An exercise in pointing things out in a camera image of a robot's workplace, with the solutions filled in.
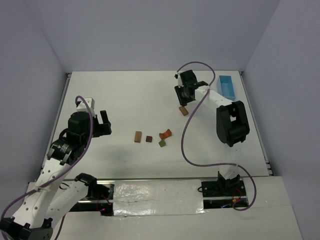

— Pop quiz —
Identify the light wood rectangular block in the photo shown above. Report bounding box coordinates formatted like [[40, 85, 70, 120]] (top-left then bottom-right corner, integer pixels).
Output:
[[178, 106, 189, 116]]

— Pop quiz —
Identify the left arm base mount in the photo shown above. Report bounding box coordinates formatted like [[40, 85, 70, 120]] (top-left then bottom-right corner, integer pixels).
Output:
[[88, 184, 115, 217]]

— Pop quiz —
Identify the green wedge block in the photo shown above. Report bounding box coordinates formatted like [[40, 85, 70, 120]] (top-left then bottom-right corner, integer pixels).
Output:
[[158, 139, 166, 148]]

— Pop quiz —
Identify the purple cable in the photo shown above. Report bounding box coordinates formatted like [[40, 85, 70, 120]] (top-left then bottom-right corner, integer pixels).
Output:
[[174, 61, 258, 211], [0, 95, 96, 240]]

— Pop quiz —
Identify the orange arch block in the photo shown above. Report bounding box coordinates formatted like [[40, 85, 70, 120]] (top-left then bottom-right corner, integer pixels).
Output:
[[159, 128, 172, 140]]

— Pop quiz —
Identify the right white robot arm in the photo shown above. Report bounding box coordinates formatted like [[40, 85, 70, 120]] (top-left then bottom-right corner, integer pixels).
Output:
[[174, 70, 250, 192]]

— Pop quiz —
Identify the tan wood rectangular block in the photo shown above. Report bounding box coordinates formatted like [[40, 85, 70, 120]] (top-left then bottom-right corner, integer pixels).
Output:
[[134, 131, 142, 143]]

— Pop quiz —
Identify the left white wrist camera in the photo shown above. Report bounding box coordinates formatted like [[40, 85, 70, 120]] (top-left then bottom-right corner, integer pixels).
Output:
[[75, 97, 96, 117]]

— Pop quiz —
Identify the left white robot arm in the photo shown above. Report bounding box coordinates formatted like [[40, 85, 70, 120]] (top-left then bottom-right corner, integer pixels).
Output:
[[0, 111, 113, 240]]

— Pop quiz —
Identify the silver tape sheet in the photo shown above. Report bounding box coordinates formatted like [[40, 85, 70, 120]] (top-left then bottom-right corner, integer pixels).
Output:
[[112, 179, 205, 217]]

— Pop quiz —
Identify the maroon cube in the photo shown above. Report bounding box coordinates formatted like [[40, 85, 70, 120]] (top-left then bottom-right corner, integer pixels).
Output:
[[145, 135, 153, 143]]

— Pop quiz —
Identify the blue plastic box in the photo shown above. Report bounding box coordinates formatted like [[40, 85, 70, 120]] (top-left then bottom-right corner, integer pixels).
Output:
[[216, 75, 236, 101]]

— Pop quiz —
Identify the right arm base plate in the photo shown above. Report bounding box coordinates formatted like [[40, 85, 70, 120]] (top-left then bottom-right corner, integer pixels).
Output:
[[197, 180, 246, 198]]

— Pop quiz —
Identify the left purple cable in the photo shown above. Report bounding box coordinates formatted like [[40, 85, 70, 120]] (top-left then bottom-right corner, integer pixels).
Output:
[[0, 95, 96, 240]]

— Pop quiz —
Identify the aluminium mounting rail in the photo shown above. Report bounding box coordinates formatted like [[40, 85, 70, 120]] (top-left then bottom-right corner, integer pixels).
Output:
[[62, 176, 251, 201]]

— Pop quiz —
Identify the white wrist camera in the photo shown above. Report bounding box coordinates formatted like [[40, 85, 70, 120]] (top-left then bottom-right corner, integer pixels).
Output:
[[174, 72, 183, 87], [75, 97, 96, 117]]

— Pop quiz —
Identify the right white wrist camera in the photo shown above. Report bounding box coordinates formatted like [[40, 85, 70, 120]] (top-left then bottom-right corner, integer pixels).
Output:
[[174, 72, 183, 87]]

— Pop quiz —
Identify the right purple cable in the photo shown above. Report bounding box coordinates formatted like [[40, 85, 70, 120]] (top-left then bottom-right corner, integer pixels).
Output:
[[174, 61, 258, 211]]

